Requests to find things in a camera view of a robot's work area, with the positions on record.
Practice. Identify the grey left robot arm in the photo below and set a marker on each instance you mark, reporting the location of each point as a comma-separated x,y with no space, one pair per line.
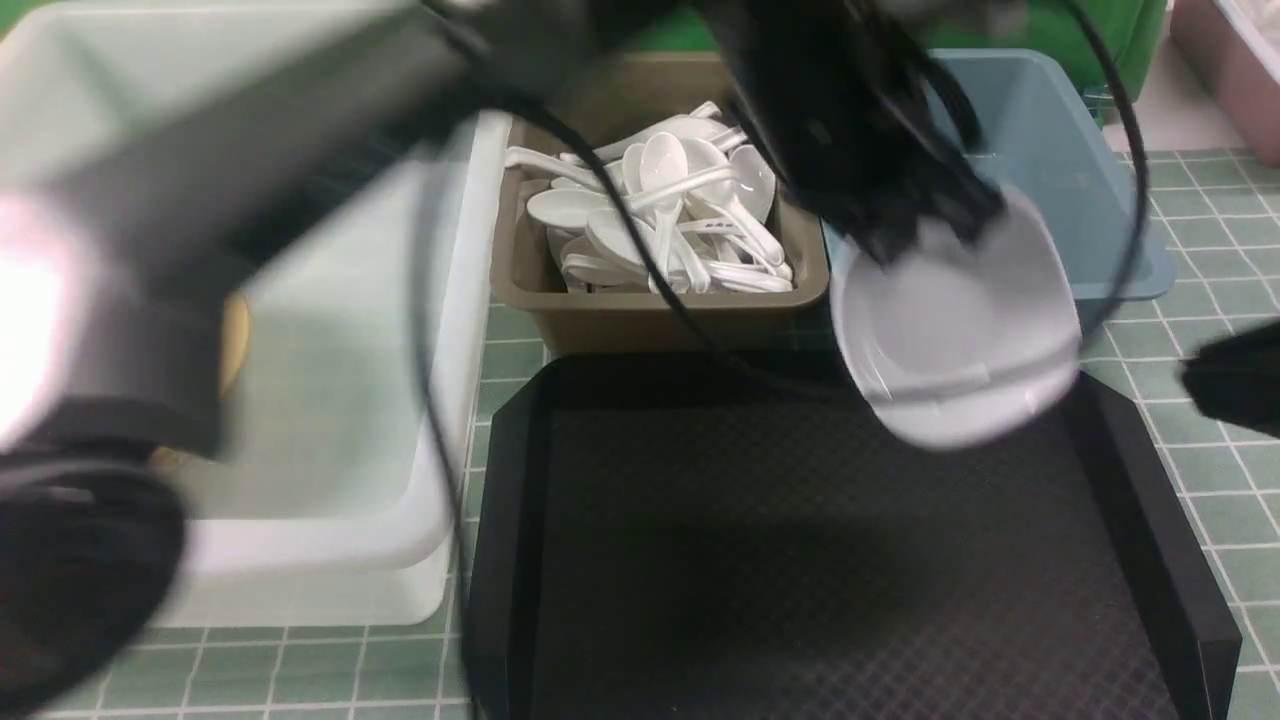
122,267

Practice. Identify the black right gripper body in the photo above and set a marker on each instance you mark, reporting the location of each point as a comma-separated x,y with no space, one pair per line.
1236,379

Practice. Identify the white square side dish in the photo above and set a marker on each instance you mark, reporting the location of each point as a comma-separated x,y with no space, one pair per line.
956,345

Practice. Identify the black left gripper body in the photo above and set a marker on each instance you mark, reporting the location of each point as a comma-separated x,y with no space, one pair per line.
782,53

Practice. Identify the white spoon in bin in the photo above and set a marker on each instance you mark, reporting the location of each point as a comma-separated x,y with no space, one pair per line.
569,209
607,233
757,184

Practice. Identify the black serving tray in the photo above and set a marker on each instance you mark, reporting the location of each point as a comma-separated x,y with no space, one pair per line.
662,539

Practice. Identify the blue plastic chopstick bin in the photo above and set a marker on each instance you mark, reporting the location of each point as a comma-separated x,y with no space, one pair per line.
1037,136

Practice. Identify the pink plastic bin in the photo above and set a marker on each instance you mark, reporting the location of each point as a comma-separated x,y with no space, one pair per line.
1237,67

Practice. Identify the brown plastic spoon bin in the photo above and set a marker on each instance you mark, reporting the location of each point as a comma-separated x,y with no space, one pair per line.
637,91

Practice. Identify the white soup spoon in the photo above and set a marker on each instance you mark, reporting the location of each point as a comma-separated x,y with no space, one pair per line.
664,162

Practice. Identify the yellow noodle bowl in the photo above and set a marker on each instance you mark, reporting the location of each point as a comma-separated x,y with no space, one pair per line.
235,344

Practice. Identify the large white plastic tub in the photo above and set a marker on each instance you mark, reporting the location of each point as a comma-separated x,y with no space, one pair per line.
325,507

